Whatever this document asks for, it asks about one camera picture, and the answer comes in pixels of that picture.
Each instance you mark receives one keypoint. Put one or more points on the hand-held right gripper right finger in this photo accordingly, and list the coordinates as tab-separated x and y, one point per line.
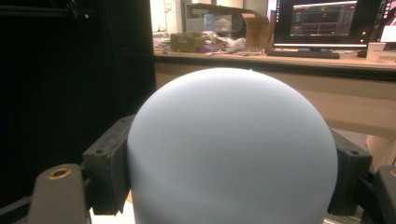
351	177

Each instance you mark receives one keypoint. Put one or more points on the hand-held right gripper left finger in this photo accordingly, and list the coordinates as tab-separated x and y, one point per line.
107	168

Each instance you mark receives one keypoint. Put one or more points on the light blue hairbrush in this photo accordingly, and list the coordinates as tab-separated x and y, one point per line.
233	149

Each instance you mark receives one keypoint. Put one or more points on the beige wooden desk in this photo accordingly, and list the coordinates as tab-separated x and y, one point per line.
342	93

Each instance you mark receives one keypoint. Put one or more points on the black computer mouse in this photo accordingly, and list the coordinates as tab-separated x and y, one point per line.
361	53

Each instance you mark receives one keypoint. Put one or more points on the white paper cup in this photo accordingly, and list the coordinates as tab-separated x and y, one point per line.
375	52

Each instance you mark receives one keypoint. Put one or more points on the black keyboard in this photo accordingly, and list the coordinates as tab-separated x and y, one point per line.
303	54

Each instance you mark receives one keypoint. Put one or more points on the black computer monitor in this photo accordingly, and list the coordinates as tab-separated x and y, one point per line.
323	21

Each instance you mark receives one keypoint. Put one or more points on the computer monitor with white sheet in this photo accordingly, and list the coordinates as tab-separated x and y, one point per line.
389	18

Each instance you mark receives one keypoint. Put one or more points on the open cardboard box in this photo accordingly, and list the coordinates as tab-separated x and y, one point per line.
257	29

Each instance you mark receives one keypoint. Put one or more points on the clear plastic bag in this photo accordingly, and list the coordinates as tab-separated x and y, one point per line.
236	43

